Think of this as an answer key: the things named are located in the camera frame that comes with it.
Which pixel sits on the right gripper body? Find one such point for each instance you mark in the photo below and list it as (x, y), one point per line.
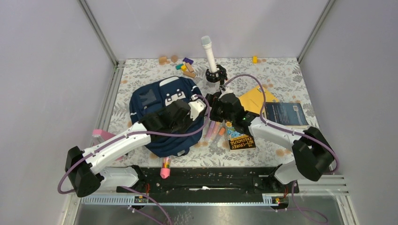
(218, 112)

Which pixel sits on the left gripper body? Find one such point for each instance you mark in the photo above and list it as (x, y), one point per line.
(179, 125)

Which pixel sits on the navy blue student backpack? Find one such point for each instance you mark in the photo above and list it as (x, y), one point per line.
(154, 96)

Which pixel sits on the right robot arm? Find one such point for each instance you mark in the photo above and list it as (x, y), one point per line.
(312, 154)

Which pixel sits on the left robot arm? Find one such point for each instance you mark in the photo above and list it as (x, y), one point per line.
(84, 168)

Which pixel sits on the pink highlighter pen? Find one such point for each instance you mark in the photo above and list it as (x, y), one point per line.
(209, 130)

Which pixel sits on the grey orange-capped marker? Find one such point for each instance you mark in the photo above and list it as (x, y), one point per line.
(218, 137)

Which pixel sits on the yellow book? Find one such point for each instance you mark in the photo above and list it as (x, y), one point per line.
(253, 100)

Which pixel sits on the treehouse story paperback book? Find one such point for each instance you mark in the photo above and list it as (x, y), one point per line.
(238, 141)

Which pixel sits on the black microphone stand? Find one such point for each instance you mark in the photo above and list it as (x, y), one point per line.
(220, 75)

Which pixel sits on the pink-capped clear tube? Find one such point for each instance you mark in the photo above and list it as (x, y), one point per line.
(165, 168)

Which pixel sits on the long tan wooden block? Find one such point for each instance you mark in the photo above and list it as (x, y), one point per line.
(190, 71)

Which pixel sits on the purple toy block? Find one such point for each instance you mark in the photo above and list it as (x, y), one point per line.
(188, 60)

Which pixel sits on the round wooden block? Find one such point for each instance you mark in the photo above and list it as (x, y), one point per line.
(174, 58)

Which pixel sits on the dark blue book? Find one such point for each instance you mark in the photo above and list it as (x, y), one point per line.
(287, 114)

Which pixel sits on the pink box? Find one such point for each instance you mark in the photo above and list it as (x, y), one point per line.
(99, 136)

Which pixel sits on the white microphone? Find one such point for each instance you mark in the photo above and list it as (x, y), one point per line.
(207, 45)

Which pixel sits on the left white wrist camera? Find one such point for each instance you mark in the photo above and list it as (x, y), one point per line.
(196, 108)

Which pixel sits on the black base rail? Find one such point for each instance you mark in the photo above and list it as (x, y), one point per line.
(210, 184)

